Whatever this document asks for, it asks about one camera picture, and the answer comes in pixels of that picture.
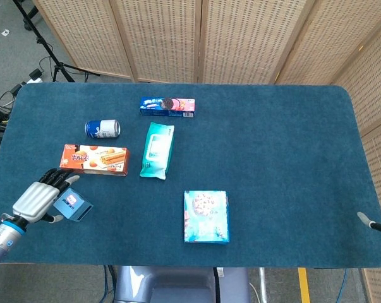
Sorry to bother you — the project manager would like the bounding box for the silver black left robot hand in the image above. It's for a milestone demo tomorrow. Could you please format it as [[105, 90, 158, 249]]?
[[12, 168, 80, 224]]

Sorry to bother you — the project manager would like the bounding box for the small light blue box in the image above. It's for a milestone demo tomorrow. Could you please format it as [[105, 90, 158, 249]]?
[[52, 187, 94, 223]]

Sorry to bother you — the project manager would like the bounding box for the grey purple robot base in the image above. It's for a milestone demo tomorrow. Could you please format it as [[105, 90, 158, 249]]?
[[114, 265, 251, 303]]

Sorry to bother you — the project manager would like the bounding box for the orange egg roll biscuit box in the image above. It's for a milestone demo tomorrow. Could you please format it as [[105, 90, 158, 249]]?
[[59, 144, 130, 177]]

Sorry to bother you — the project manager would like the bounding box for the blue pink sandwich cookie box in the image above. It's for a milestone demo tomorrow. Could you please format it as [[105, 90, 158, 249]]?
[[139, 96, 197, 119]]

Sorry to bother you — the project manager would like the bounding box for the blue chocolate chip cookie box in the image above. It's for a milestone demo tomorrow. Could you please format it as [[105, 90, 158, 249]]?
[[183, 189, 231, 244]]

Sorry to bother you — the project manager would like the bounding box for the rattan folding screen panel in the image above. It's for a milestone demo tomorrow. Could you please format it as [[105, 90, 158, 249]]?
[[32, 0, 136, 81], [274, 0, 381, 86], [360, 116, 381, 303], [109, 0, 205, 85], [198, 0, 308, 85], [330, 17, 381, 135]]

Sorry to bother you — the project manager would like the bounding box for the yellow floor tape strip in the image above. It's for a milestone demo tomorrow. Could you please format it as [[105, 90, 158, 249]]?
[[297, 267, 311, 303]]

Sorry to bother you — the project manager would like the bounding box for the blue and white drink can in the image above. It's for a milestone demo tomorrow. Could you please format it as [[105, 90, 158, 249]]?
[[84, 119, 121, 140]]

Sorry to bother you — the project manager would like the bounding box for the white power strip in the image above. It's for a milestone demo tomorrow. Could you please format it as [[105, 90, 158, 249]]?
[[25, 69, 44, 85]]

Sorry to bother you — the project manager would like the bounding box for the green wet wipes pack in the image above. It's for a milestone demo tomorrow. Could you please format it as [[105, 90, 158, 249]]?
[[139, 121, 175, 181]]

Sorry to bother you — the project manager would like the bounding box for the dark teal felt table cover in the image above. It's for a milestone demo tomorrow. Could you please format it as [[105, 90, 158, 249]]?
[[0, 82, 381, 269]]

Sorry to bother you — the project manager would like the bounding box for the silver table leg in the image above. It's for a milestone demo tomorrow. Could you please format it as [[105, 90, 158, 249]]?
[[258, 267, 269, 303]]

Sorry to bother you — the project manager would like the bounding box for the black tripod stand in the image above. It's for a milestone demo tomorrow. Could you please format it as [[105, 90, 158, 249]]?
[[13, 0, 101, 83]]

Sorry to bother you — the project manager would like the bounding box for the black cable with white tag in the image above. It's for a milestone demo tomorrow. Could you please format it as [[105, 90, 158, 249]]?
[[212, 266, 225, 303]]

